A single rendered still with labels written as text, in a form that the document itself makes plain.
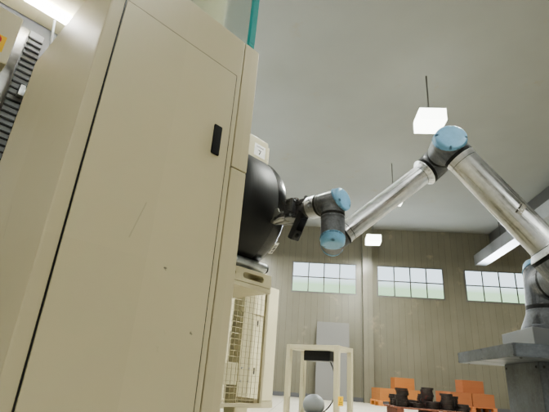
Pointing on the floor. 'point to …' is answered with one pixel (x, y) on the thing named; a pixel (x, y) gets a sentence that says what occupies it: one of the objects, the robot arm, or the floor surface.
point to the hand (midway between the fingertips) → (273, 223)
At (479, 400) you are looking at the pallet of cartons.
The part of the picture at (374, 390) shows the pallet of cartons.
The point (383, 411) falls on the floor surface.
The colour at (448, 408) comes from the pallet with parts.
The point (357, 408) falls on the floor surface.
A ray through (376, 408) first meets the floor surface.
